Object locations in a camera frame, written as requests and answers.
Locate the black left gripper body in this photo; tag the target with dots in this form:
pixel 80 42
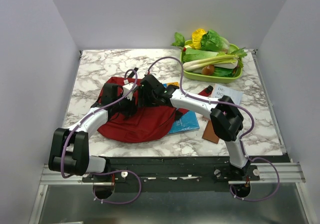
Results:
pixel 125 107

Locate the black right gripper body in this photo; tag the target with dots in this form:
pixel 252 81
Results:
pixel 147 100

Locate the red student backpack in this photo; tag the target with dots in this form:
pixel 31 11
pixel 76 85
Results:
pixel 147 124

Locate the brown leather wallet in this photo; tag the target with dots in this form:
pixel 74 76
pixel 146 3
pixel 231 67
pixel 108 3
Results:
pixel 209 133

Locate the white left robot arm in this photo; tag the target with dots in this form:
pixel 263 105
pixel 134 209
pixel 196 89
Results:
pixel 69 153

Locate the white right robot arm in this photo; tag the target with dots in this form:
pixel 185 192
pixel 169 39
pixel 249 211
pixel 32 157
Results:
pixel 226 119

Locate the orange treehouse storybook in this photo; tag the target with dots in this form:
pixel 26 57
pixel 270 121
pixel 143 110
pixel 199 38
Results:
pixel 175 84

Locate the green plastic tray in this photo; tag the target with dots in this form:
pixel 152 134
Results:
pixel 221 75

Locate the blue paperback book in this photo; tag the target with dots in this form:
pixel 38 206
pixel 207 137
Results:
pixel 187 122

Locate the green white leek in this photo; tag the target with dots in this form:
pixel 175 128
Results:
pixel 224 61

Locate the green leaf sprig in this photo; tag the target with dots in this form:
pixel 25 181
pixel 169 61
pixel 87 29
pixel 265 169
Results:
pixel 179 40

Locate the brown mushroom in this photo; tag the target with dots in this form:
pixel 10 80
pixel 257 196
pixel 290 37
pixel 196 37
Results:
pixel 208 70

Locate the flower cover Designer Fate book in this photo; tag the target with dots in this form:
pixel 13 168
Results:
pixel 218 91

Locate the yellow artificial flower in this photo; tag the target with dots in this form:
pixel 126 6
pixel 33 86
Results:
pixel 196 38

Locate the green lettuce head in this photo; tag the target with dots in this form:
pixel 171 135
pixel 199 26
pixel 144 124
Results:
pixel 212 41

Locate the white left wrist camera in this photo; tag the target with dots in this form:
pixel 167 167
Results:
pixel 128 89

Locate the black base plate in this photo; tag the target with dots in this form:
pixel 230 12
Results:
pixel 180 174

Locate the aluminium rail frame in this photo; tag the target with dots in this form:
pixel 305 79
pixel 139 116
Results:
pixel 275 170

